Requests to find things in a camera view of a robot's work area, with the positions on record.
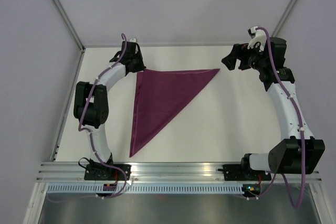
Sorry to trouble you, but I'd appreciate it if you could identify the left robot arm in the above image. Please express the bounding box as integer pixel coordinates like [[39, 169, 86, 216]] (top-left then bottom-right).
[[73, 38, 146, 180]]

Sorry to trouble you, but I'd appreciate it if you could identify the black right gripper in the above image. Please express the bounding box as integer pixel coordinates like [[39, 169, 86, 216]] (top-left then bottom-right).
[[222, 40, 268, 71]]

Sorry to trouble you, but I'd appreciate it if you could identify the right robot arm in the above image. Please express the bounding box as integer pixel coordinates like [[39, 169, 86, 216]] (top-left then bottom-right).
[[222, 37, 325, 179]]

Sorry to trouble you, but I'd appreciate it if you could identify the white slotted cable duct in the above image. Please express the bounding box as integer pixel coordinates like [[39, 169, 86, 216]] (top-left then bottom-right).
[[47, 183, 243, 195]]

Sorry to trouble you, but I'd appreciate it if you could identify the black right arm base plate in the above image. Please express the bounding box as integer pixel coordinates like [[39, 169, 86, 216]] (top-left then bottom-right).
[[217, 164, 272, 182]]

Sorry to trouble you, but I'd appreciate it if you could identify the left aluminium frame post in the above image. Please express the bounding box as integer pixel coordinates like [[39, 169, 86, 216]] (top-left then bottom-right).
[[51, 0, 85, 52]]

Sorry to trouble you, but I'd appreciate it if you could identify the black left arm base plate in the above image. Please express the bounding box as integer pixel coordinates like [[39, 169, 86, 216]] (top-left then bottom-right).
[[84, 163, 131, 181]]

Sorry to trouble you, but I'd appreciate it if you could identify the right aluminium frame post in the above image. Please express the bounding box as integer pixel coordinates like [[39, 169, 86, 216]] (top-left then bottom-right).
[[271, 0, 298, 37]]

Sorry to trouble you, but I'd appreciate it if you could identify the purple cloth napkin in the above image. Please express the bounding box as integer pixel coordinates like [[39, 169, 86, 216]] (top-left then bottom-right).
[[129, 69, 219, 157]]

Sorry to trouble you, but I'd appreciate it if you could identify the aluminium frame post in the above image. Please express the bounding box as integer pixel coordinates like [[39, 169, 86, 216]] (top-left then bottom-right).
[[51, 0, 85, 52], [271, 0, 298, 37]]

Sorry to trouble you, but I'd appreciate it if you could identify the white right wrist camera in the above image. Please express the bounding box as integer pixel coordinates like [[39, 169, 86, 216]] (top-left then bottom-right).
[[247, 26, 267, 51]]

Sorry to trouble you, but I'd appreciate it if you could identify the aluminium frame rail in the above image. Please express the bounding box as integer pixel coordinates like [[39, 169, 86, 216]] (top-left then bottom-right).
[[36, 162, 323, 183]]

